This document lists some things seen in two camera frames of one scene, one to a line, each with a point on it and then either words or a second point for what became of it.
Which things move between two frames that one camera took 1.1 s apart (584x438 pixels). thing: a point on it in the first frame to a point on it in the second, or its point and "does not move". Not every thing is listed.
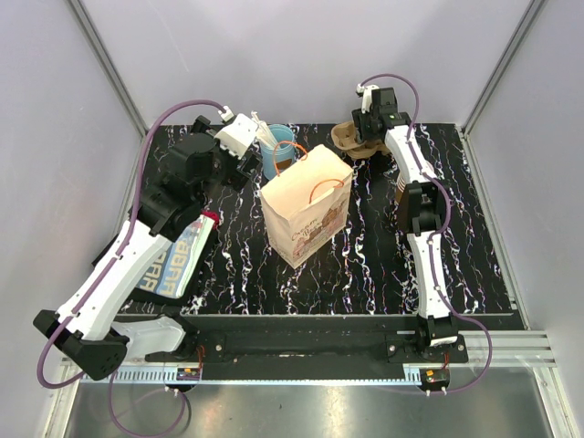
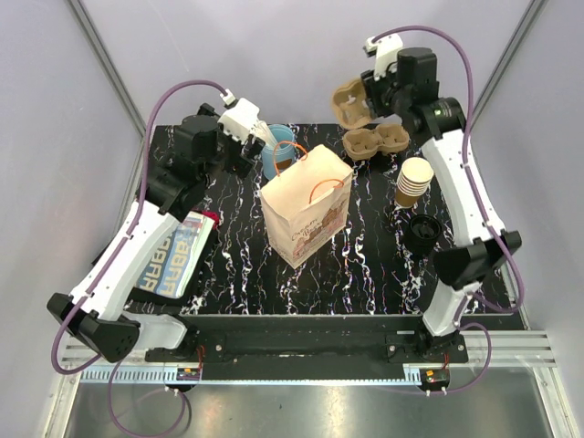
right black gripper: x=358 y=118 to x=371 y=87
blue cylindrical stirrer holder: x=277 y=159 does not move
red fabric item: x=213 y=215 does not move
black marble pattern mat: x=369 y=269 does not move
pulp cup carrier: x=343 y=135 to x=350 y=104
